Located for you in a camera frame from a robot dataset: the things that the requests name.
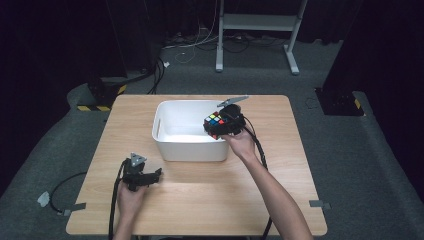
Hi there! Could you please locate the white metal stand frame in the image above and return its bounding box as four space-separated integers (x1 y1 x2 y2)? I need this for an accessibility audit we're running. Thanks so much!
215 0 308 76

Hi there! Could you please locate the thin white floor cable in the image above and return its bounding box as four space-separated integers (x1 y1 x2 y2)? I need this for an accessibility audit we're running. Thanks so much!
173 13 219 65

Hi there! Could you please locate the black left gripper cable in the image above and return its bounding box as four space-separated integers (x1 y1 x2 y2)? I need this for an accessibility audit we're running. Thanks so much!
108 158 132 240

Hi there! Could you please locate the colourful puzzle cube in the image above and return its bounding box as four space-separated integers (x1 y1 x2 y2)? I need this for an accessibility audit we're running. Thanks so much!
203 111 228 141

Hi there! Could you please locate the white plastic bin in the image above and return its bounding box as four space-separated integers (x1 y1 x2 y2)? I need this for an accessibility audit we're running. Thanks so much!
151 99 234 163

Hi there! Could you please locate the person's right hand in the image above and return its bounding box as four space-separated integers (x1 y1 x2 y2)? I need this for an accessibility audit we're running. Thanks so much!
221 126 258 164

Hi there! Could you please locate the black floor cable bundle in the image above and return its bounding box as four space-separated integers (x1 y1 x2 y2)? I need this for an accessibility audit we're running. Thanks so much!
146 57 167 96

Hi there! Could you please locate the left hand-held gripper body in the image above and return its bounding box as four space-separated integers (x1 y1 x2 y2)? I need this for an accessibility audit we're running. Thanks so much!
121 152 148 193

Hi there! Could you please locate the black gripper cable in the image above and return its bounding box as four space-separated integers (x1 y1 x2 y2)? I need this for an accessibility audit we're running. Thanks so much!
108 158 132 240
241 114 274 240

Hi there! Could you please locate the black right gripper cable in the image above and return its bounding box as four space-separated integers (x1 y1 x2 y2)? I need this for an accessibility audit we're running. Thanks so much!
241 114 274 240

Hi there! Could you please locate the person's left hand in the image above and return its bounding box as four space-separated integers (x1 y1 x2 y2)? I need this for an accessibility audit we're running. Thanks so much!
116 181 150 218

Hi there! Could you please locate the dark curtain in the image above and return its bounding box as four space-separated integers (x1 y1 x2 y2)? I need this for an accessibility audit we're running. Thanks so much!
321 0 424 194
0 0 164 194

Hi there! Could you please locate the thin black floor cable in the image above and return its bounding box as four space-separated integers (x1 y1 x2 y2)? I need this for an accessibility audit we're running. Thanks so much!
49 171 88 214

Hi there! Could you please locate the grey tape patch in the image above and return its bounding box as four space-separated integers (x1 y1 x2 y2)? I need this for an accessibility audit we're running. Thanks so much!
36 191 51 208

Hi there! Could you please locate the tangle of floor cables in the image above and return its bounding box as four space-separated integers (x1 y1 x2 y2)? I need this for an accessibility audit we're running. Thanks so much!
162 29 289 54

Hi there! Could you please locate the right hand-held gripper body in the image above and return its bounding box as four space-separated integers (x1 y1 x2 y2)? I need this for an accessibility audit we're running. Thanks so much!
216 95 250 137

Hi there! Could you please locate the black square stand base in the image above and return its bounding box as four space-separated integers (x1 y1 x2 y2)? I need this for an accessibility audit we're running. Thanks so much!
314 87 365 117

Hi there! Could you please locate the black base with striped tape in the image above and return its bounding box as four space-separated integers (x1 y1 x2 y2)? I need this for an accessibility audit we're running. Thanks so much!
76 73 129 113

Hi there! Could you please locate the grey tape strip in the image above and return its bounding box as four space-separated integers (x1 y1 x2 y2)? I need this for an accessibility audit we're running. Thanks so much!
308 199 332 211
61 202 87 217

